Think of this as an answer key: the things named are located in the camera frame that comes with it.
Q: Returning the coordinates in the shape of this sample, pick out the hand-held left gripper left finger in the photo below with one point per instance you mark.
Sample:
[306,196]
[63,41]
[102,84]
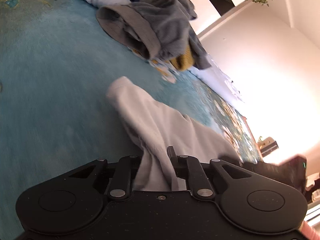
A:
[125,175]

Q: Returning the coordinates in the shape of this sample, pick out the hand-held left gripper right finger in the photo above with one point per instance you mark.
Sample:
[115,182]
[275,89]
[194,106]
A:
[193,172]

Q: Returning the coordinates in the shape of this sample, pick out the floral teal bed blanket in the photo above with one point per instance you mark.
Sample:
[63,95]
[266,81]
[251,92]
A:
[62,80]

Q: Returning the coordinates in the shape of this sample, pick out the light blue long-sleeve shirt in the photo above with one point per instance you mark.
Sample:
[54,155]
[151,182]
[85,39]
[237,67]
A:
[160,130]

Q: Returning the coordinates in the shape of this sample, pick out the grey sweatshirt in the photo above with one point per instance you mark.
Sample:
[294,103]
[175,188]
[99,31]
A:
[155,22]

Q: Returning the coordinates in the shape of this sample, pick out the pink cloth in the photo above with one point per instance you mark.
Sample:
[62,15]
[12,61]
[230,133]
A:
[310,231]

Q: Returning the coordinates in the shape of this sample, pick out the bedside cabinet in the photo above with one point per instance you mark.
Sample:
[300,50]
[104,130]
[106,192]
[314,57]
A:
[268,146]

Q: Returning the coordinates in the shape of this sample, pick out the mustard yellow garment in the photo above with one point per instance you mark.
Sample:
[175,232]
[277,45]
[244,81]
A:
[183,60]

